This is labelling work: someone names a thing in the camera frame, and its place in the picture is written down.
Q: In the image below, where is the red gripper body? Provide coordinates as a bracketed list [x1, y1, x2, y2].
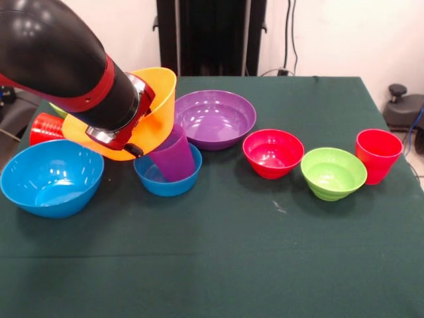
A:
[105, 81, 157, 152]

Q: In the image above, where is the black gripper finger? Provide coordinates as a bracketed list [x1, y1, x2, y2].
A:
[124, 142, 145, 158]

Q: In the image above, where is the purple cup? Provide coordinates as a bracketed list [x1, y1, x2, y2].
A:
[147, 124, 196, 183]

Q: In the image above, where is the small blue bowl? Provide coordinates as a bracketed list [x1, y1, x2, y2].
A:
[133, 142, 203, 197]

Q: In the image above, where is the large yellow bowl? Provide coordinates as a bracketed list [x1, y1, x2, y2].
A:
[62, 67, 178, 162]

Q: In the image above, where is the red cup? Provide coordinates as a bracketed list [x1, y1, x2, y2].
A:
[29, 112, 66, 146]
[354, 129, 403, 186]

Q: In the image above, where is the purple bowl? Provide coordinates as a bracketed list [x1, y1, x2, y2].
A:
[174, 89, 258, 152]

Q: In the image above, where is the small pink bowl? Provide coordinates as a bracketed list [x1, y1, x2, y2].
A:
[242, 129, 305, 180]

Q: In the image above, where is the large green bowl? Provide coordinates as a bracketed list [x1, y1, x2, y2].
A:
[48, 102, 69, 119]

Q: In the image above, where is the large blue bowl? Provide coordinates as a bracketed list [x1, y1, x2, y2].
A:
[0, 139, 105, 219]

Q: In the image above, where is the grey stand base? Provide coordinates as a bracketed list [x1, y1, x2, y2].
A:
[0, 86, 44, 140]
[384, 94, 424, 133]

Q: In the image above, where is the dark green tablecloth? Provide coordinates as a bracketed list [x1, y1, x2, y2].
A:
[0, 75, 424, 318]

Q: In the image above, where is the small green bowl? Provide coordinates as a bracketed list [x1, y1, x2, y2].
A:
[300, 147, 368, 202]

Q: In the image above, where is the black knob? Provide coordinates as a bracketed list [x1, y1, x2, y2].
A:
[388, 83, 408, 104]

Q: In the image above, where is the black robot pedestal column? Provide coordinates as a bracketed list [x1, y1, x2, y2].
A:
[152, 0, 268, 77]

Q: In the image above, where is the black wall cable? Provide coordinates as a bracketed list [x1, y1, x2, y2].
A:
[260, 0, 299, 78]

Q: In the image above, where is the blue cable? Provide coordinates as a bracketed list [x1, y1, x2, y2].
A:
[405, 105, 424, 153]

